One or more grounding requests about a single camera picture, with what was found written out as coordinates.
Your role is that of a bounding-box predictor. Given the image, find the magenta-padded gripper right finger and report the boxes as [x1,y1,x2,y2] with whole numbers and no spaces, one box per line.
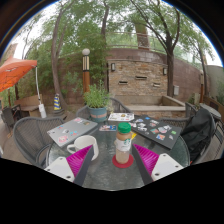
[130,143,185,186]

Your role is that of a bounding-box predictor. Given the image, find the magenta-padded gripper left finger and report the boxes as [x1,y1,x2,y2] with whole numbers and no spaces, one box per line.
[43,143,96,187]

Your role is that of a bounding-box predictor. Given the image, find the green-capped coffee drink bottle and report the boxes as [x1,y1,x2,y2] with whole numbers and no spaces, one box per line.
[114,122,133,165]

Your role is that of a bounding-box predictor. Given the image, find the white ceramic mug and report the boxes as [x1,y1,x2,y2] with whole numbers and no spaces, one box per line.
[66,134,100,162]

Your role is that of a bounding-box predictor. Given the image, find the flat round red coaster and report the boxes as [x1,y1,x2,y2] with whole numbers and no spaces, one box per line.
[111,153,135,169]

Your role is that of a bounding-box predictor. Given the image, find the black laptop with stickers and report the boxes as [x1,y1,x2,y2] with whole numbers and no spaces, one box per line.
[128,115,183,150]

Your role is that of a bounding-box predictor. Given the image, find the silver laptop with stickers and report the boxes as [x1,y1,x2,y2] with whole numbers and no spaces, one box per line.
[46,116,99,148]

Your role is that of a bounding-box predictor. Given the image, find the blue sticker card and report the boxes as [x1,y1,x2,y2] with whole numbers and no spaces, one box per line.
[98,124,118,132]

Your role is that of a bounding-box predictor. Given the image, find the white sticker sheet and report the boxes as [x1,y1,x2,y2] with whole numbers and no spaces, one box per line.
[107,112,135,122]

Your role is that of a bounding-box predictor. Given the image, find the black jacket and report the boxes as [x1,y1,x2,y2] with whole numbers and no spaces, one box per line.
[179,107,217,163]

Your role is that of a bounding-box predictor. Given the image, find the blue yellow striped cone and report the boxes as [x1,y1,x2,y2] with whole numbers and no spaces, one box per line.
[53,93,63,111]

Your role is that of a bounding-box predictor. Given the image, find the potted plant in teal pot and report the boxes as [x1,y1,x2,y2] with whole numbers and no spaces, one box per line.
[83,83,111,123]

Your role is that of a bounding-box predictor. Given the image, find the wooden bench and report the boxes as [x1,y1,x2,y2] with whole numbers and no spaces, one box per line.
[14,94,44,113]

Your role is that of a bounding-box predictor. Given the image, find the round grey patio table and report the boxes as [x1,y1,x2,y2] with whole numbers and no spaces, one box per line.
[199,102,223,123]

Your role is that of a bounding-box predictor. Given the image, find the dark patio chair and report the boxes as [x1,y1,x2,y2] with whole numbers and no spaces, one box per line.
[0,104,23,133]

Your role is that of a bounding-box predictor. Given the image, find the orange canopy tent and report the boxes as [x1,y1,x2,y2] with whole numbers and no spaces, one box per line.
[0,55,47,119]

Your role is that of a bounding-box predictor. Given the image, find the grey wall utility box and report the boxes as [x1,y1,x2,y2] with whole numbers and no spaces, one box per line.
[172,85,181,97]

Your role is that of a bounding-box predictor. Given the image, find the globe-topped wooden lamp post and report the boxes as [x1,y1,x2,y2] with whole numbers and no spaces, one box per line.
[81,48,92,94]

